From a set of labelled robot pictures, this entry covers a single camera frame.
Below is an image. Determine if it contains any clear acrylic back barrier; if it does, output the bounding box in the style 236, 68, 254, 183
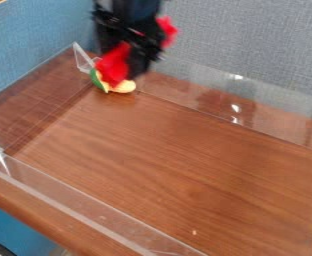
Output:
72, 40, 312, 155

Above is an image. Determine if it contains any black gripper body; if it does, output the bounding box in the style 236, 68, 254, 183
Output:
91, 9, 167, 63

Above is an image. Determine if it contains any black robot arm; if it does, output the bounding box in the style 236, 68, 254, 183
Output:
92, 0, 166, 79

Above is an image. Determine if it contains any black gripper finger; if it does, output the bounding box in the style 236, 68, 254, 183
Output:
96, 26, 121, 57
128, 45, 159, 80

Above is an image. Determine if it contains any yellow green toy corn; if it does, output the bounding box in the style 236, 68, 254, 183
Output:
89, 69, 136, 94

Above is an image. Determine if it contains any clear acrylic barrier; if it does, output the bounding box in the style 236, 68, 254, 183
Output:
0, 147, 207, 256
72, 40, 312, 155

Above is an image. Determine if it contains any red plastic block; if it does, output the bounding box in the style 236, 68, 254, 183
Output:
92, 16, 179, 86

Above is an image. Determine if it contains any clear acrylic front barrier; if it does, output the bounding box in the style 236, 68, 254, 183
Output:
0, 147, 207, 256

